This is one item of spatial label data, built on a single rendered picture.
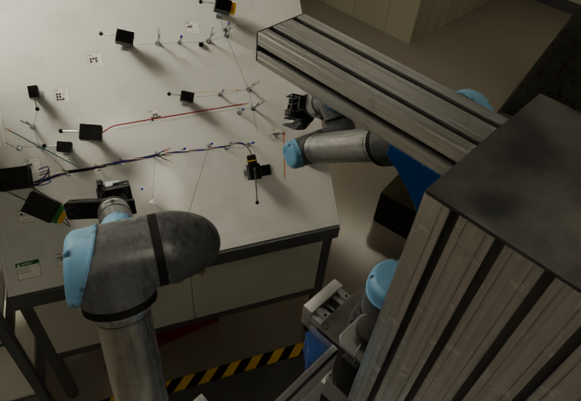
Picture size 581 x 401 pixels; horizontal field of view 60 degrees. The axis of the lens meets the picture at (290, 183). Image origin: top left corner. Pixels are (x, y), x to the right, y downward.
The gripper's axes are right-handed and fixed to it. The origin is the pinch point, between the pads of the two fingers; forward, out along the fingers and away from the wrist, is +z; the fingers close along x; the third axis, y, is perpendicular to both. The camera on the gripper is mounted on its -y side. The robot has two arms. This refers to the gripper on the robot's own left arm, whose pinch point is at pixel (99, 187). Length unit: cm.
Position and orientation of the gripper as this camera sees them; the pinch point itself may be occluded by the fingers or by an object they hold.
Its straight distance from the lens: 146.4
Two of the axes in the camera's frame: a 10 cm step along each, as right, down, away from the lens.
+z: -3.9, -3.0, 8.7
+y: 9.2, -2.0, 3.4
